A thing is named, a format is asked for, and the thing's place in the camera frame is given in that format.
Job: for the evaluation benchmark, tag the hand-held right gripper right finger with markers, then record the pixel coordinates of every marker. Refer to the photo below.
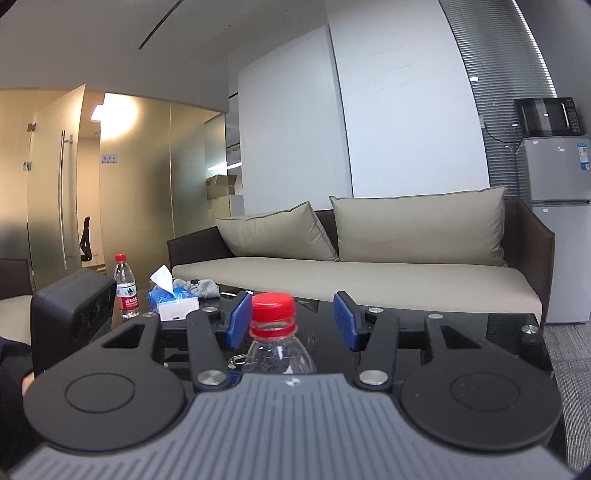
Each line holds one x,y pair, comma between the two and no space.
344,323

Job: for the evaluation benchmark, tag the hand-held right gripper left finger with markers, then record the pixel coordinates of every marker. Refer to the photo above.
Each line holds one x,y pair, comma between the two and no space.
240,319

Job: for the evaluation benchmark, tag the clear plastic water bottle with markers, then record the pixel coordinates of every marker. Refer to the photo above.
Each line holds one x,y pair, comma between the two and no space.
126,290
277,355

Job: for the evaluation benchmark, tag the brown and beige sofa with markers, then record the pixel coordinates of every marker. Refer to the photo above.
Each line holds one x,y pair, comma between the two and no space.
369,281

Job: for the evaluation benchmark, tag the grey cloth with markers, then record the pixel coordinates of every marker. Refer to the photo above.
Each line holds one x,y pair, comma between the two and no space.
203,287

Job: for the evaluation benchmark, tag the blue and white tissue box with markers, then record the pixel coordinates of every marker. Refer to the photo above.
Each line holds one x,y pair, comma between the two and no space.
173,305

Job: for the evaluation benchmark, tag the beige sofa cushion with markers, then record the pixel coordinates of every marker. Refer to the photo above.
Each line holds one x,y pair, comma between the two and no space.
277,235
415,226

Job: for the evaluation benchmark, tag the cardboard box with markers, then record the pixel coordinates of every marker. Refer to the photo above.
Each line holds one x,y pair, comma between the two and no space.
221,187

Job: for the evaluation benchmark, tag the black speaker box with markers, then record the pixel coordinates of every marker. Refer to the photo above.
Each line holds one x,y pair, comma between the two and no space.
60,304

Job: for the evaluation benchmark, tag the frosted glass door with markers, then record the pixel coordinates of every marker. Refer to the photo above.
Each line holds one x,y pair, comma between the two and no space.
46,184

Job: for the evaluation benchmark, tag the person's dark clothing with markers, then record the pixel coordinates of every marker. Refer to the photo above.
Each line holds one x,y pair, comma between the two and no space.
11,397

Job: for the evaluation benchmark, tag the grey refrigerator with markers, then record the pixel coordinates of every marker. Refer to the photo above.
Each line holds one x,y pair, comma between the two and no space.
558,170

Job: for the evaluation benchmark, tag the black microwave oven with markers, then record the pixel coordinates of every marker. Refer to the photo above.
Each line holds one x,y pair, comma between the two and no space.
547,115

